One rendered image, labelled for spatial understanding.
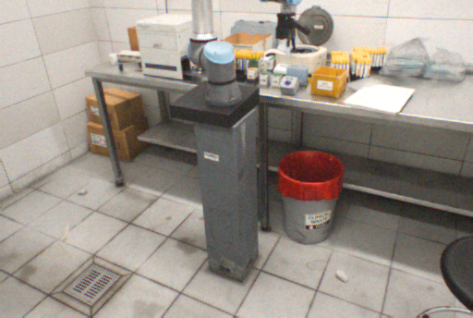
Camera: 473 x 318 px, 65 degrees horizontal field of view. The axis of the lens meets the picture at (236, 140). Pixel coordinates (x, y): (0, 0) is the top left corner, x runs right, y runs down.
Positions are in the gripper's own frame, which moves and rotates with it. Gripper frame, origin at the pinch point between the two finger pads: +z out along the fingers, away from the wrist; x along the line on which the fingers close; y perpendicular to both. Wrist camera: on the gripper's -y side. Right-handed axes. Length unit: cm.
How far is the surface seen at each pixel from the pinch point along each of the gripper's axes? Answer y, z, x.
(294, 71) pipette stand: -1.9, 7.2, 2.0
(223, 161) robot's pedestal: 17, 33, 52
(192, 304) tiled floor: 28, 103, 72
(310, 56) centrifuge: -6.6, 4.2, -15.6
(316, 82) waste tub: -14.3, 9.0, 10.6
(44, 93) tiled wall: 189, 42, -14
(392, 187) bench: -56, 76, -16
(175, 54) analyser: 62, 1, 6
